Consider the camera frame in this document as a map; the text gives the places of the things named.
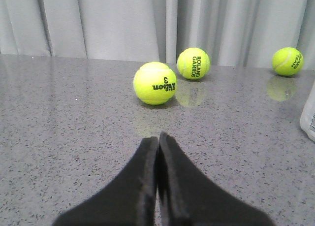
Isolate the grey pleated curtain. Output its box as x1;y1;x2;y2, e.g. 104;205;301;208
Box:
0;0;315;70

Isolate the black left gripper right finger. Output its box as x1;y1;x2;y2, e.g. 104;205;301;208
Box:
157;132;274;226

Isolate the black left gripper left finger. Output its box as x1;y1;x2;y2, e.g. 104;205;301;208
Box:
54;137;158;226

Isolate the Wilson 3 tennis ball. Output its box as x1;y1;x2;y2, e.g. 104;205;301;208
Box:
133;62;177;105

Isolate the Head Team tennis ball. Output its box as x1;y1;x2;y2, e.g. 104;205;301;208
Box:
272;47;304;76

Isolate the Wilson tennis ball can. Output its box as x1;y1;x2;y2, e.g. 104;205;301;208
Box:
300;83;315;141

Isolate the Roland Garros tennis ball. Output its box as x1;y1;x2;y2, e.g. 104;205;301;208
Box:
177;47;211;80

